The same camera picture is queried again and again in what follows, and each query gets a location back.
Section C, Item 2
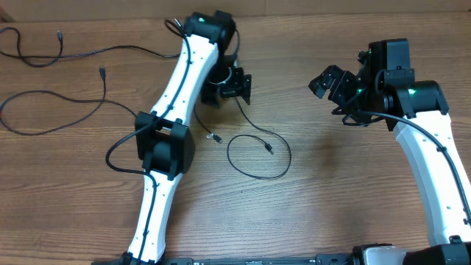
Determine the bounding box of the black multi-head charging cable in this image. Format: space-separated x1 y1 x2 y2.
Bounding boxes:
0 66 139 136

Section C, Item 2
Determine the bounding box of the black USB cable silver plug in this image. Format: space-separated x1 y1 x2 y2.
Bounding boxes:
1 26 180 68

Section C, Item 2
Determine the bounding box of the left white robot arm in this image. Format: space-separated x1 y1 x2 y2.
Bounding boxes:
120 10 252 264

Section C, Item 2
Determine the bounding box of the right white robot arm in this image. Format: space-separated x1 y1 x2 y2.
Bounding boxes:
308 38 470 264

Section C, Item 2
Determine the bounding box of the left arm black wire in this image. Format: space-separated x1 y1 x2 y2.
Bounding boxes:
105 18 242 265

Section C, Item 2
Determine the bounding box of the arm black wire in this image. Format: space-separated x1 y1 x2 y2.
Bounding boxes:
330 54 471 214
105 18 242 265

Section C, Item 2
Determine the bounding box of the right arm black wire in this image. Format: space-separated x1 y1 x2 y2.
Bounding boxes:
330 54 471 214

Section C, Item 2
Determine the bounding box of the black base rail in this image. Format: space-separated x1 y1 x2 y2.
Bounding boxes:
91 242 419 265

